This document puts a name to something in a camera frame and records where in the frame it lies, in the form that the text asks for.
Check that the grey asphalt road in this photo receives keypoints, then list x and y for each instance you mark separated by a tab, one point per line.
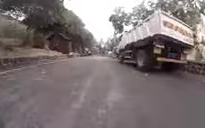
100	96

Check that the dark small building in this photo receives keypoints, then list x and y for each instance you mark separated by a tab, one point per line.
60	42

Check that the white truck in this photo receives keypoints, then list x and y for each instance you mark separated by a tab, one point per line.
156	36

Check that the row of trees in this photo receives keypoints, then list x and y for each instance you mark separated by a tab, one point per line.
53	20

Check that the raised dirt verge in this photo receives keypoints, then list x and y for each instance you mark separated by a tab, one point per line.
20	52

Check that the tree with green leaves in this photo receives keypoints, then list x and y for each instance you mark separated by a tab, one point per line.
176	8

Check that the pale building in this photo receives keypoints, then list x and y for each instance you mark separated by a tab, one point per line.
203	40

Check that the low stone kerb wall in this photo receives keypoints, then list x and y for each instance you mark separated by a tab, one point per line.
16	61

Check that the grey wall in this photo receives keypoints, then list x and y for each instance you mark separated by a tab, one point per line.
8	31

